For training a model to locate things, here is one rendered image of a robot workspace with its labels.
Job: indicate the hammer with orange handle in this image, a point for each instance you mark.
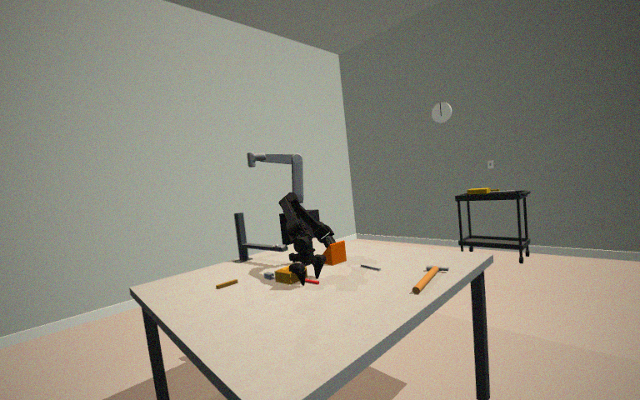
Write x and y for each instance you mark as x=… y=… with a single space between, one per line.
x=428 y=277

